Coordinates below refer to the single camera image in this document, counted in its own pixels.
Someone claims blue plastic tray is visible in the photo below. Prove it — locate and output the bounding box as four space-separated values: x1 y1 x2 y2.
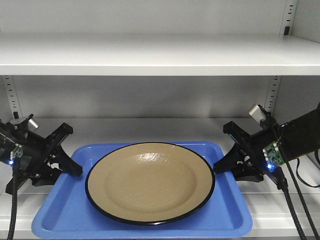
31 143 253 240

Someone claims beige plate black rim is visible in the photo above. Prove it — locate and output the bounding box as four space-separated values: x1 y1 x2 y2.
85 142 215 225

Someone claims braided cable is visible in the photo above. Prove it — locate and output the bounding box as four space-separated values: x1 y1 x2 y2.
273 162 320 240
6 154 21 240

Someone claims braided left cable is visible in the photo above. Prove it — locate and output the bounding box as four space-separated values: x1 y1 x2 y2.
6 154 21 240

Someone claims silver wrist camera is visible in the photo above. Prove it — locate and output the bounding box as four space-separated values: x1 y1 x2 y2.
248 104 270 125
25 114 40 132

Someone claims braided right cable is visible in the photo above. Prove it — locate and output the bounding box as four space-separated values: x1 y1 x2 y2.
273 162 320 240

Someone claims green right circuit board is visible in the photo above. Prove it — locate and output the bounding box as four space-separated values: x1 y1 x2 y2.
262 141 285 166

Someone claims green circuit board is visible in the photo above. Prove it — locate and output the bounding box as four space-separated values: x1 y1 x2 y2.
262 141 285 166
10 144 23 160

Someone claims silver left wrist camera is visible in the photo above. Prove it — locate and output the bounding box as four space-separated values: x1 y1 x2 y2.
25 114 40 132

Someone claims grey upper cabinet shelf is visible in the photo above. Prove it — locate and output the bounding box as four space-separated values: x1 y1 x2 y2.
0 33 320 76

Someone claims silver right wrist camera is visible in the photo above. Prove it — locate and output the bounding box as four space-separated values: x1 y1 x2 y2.
248 104 270 125

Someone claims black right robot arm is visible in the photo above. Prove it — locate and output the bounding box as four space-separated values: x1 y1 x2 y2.
86 109 320 186

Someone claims green left circuit board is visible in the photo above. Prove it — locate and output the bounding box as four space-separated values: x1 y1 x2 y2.
10 144 23 160

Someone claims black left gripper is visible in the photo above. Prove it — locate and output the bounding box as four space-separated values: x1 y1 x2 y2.
0 122 83 195

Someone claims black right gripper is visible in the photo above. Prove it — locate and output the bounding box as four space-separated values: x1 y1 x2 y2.
213 121 287 183

